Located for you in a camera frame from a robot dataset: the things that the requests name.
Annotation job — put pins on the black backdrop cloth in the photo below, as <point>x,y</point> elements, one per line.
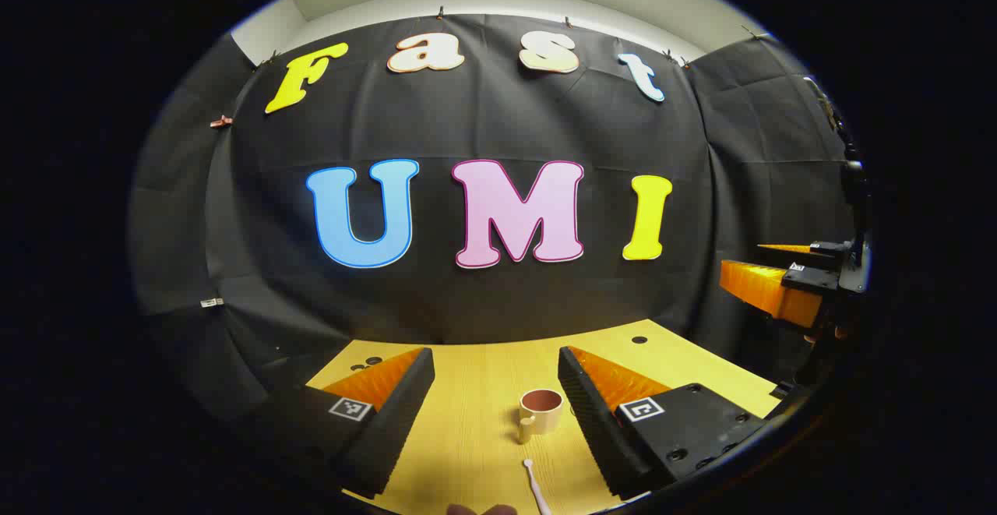
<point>483,305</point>

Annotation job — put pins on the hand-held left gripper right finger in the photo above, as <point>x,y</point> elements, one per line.
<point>592,421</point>

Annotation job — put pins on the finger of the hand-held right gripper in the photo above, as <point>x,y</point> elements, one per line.
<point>826,249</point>
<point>767,289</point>

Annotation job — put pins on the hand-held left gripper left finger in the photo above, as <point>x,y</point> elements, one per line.
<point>393,421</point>

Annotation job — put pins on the beige cup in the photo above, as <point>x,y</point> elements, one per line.
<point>543,414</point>

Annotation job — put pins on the wooden desktop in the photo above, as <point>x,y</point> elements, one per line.
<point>475,437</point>

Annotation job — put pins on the pale pink toothbrush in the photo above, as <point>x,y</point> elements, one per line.
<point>536,488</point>

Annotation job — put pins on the copper binder clip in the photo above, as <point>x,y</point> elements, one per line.
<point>222,121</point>

